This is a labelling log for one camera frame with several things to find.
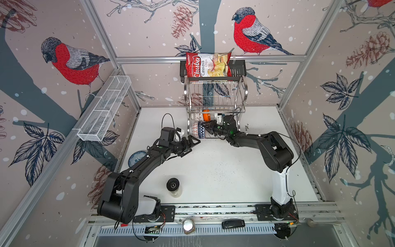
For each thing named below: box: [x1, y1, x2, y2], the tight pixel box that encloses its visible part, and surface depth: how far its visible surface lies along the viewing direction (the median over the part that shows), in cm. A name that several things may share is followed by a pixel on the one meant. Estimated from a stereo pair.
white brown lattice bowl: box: [191, 113, 200, 122], surface depth 100 cm
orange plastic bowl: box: [202, 109, 212, 122], surface depth 100 cm
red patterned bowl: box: [189, 121, 200, 139], surface depth 94 cm
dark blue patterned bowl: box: [197, 120, 207, 139], surface depth 94 cm
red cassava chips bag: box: [185, 51, 232, 79], surface depth 90 cm
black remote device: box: [221, 219, 246, 229], surface depth 70 cm
